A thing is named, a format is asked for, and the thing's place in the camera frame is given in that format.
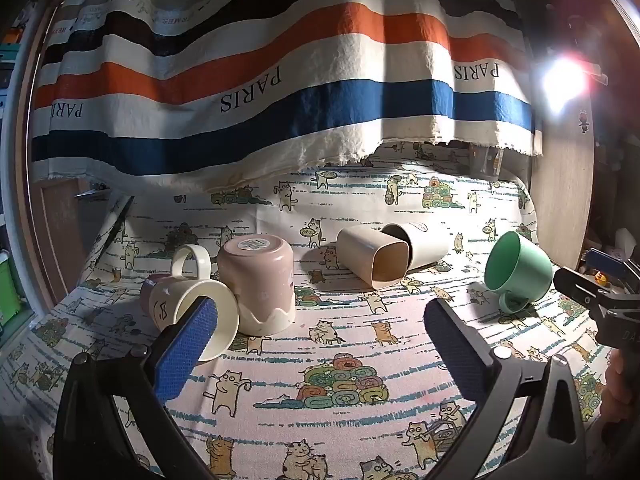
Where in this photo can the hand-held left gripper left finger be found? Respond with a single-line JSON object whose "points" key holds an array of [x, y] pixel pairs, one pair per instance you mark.
{"points": [[186, 350]]}

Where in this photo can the small pink cup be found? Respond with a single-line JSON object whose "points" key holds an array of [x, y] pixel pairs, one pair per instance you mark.
{"points": [[149, 292]]}

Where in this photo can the grey metal frame post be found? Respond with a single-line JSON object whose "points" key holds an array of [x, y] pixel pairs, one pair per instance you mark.
{"points": [[22, 110]]}

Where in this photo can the person's right hand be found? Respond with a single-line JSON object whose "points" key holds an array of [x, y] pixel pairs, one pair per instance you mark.
{"points": [[622, 390]]}

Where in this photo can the clear plastic container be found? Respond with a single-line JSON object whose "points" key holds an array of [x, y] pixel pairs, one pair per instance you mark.
{"points": [[486, 160]]}

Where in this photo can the pink cup with wavy rim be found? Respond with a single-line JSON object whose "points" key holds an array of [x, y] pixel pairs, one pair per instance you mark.
{"points": [[255, 285]]}

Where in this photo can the cream round cup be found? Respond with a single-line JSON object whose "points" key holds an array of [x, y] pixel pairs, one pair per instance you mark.
{"points": [[427, 250]]}

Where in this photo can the bright lamp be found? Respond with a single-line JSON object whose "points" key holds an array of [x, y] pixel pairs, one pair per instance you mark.
{"points": [[562, 82]]}

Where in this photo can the striped hanging cloth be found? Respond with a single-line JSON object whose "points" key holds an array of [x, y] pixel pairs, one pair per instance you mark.
{"points": [[300, 60]]}

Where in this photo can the small cartoon sticker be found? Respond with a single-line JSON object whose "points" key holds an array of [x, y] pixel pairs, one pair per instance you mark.
{"points": [[584, 121]]}

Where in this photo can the small yellow toy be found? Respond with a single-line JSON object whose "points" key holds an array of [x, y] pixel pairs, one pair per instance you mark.
{"points": [[601, 279]]}

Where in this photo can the green storage box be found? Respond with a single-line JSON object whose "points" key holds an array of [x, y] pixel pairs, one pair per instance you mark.
{"points": [[7, 287]]}

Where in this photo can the green cup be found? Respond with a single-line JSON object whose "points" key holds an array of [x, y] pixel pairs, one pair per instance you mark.
{"points": [[530, 272]]}

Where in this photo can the cream square cup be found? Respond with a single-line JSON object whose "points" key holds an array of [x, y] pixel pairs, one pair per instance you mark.
{"points": [[360, 250]]}

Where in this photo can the cat print tablecloth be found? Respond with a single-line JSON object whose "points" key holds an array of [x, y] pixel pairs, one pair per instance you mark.
{"points": [[350, 330]]}

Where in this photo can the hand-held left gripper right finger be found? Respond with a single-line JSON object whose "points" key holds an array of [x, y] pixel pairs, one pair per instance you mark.
{"points": [[454, 355]]}

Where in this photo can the wooden side panel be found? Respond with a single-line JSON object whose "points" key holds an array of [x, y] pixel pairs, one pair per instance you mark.
{"points": [[560, 185]]}

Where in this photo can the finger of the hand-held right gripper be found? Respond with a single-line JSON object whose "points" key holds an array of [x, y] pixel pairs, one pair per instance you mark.
{"points": [[575, 286], [605, 259]]}

